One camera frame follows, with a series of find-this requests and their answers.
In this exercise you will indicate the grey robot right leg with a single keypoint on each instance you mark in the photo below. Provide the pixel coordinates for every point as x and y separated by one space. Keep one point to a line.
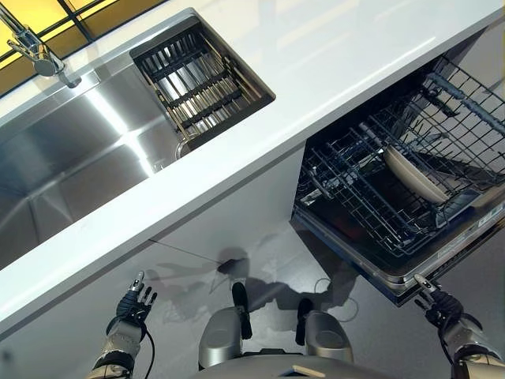
327 335

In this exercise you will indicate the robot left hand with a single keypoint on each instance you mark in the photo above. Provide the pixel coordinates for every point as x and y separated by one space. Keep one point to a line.
132 306

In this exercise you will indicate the black sink drainer basket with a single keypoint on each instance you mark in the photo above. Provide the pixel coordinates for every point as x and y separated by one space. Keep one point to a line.
201 91

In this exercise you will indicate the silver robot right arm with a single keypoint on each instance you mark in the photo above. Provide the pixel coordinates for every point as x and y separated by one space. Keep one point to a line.
469 343

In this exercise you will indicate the grey robot torso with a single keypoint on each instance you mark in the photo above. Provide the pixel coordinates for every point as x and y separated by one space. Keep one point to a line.
276 369

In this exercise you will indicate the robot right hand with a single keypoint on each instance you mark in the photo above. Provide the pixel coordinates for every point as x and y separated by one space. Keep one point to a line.
446 308

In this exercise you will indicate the stainless steel sink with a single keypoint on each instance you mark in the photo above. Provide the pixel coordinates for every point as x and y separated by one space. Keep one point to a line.
71 150

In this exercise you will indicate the round steel sink strainer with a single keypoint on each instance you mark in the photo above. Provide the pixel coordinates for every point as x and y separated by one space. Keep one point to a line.
181 149

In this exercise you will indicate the grey robot left leg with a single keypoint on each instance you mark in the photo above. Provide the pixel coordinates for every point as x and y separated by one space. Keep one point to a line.
221 331

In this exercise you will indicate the dark built-in dishwasher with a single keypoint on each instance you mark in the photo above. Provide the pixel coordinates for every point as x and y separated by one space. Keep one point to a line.
394 272

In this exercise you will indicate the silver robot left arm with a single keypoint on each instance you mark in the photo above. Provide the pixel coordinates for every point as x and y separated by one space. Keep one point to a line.
120 343

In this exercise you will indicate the white round plate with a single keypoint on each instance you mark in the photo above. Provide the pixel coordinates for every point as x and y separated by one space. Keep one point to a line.
414 175

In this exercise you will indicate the chrome kitchen faucet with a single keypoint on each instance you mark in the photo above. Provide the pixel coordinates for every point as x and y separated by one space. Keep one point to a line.
43 57

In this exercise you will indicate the grey robot leg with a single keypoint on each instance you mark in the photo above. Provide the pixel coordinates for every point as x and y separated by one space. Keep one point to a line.
327 335
221 331

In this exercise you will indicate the dark window frame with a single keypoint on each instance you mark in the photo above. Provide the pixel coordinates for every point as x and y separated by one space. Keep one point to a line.
73 6

